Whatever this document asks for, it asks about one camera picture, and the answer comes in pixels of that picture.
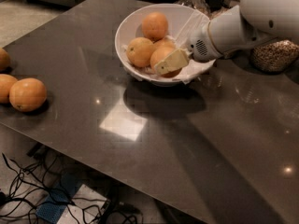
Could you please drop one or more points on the glass jar of grains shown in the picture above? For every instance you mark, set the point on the glass jar of grains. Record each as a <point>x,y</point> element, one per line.
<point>275,57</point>

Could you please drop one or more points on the white paper liner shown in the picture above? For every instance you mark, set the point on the white paper liner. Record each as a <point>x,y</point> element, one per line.
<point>193,69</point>

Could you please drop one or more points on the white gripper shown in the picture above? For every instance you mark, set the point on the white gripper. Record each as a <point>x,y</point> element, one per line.
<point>199,46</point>

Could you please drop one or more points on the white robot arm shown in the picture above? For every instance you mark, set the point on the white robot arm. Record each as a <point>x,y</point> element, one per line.
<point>249,24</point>

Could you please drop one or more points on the white bowl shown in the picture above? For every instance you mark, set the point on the white bowl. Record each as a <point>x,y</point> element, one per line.
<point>129,22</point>

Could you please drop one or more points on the blue and white floor box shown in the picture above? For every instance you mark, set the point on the blue and white floor box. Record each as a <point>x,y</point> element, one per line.
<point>72,202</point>

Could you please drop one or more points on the orange on table top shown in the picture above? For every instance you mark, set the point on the orange on table top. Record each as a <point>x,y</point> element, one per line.
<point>4,60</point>

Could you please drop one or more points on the orange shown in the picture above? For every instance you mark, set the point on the orange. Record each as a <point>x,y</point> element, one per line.
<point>154,26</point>
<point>6,82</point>
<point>4,60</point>
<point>159,54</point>
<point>28,94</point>
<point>139,51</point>
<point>164,43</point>

